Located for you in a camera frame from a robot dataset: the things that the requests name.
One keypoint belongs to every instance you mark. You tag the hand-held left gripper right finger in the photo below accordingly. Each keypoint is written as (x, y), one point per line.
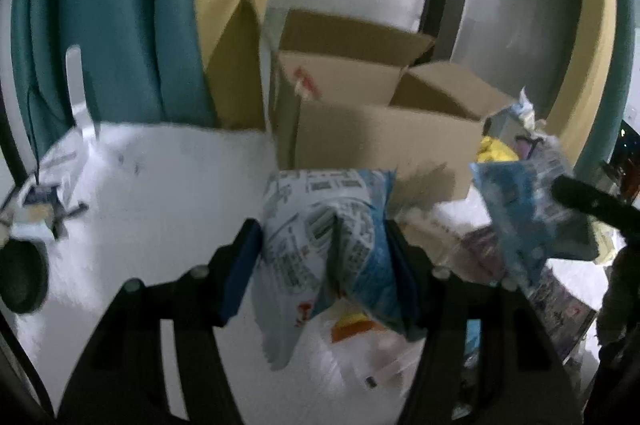
(402, 277)

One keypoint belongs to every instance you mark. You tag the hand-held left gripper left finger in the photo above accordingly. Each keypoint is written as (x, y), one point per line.
(244, 277)

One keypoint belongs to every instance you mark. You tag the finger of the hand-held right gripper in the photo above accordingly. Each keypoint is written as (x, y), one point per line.
(590, 201)

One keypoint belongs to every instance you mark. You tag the blue snack packet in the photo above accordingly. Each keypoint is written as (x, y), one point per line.
(525, 215)

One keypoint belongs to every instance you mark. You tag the clear yellow cake packet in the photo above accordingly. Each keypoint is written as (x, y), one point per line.
(360, 335)

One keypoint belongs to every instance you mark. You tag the white and blue snack bag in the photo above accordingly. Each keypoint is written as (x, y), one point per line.
(320, 245)

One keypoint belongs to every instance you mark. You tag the brown cardboard box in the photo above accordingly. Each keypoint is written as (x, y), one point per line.
(350, 105)

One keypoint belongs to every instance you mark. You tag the black box with lights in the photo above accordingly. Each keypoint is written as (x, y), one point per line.
(625, 155)

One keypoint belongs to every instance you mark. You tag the purple printed snack packet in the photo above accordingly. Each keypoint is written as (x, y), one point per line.
(550, 300)

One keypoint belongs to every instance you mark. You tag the purple pouch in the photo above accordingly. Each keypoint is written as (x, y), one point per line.
(531, 147)

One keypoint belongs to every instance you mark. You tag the yellow plush item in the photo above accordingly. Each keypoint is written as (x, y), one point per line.
(492, 151)

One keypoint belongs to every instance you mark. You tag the white crumpled tissue pack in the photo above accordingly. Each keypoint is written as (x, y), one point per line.
(526, 106)

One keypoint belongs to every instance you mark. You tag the teal curtain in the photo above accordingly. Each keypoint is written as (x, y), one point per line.
(110, 20)
(617, 70)

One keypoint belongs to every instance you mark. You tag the small black tool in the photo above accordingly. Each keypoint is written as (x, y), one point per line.
(70, 217)

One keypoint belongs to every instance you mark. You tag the black round object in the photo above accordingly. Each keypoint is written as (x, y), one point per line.
(20, 277)

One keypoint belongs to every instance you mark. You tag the white bent stand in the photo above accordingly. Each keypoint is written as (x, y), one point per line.
(77, 90)

